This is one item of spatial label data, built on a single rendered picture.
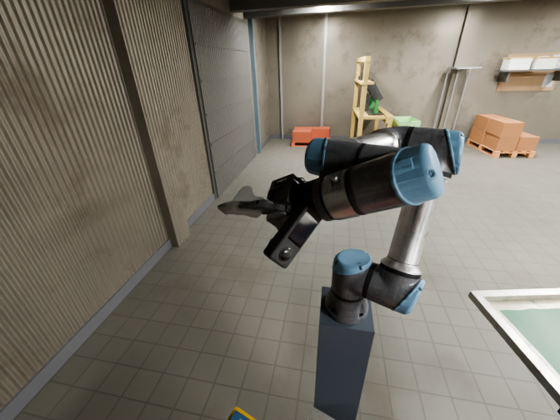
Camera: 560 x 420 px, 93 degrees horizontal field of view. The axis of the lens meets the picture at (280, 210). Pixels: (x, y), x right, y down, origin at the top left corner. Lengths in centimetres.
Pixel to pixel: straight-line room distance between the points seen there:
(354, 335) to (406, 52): 766
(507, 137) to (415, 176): 741
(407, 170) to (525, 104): 899
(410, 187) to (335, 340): 76
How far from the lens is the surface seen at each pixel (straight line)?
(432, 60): 836
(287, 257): 42
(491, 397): 256
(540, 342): 159
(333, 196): 39
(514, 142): 788
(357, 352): 107
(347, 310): 95
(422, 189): 36
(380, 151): 48
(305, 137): 742
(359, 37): 808
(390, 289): 84
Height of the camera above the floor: 197
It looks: 29 degrees down
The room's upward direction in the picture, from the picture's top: 2 degrees counter-clockwise
